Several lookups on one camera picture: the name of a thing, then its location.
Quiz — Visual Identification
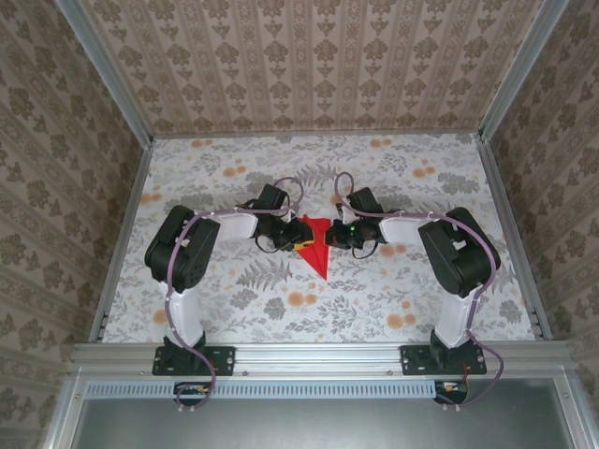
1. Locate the aluminium frame post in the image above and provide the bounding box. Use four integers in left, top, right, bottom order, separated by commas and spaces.
41, 369, 93, 449
556, 373, 599, 449
56, 0, 156, 147
475, 0, 573, 141

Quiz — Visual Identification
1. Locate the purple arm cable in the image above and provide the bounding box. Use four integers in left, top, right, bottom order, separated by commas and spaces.
163, 176, 308, 416
333, 170, 505, 413

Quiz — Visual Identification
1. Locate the red paper sheet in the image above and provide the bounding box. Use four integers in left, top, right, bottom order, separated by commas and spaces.
298, 213, 336, 281

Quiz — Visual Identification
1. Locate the wide aluminium frame rail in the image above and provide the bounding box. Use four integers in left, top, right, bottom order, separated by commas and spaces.
69, 340, 580, 376

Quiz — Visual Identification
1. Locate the grey slotted cable duct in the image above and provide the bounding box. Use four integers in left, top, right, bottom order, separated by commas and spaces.
86, 379, 436, 399

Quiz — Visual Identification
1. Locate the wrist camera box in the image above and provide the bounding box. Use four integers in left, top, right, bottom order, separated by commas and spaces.
337, 185, 384, 225
242, 182, 291, 216

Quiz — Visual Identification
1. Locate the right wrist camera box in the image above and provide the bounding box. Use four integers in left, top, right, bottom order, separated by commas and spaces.
337, 185, 384, 225

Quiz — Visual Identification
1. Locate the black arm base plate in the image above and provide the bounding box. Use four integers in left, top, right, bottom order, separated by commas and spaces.
401, 344, 488, 377
153, 344, 236, 377

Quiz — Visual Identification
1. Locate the grey metal panel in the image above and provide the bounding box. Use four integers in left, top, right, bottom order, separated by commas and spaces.
69, 377, 577, 449

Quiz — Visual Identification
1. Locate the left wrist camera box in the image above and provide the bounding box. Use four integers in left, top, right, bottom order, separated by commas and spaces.
242, 182, 291, 216

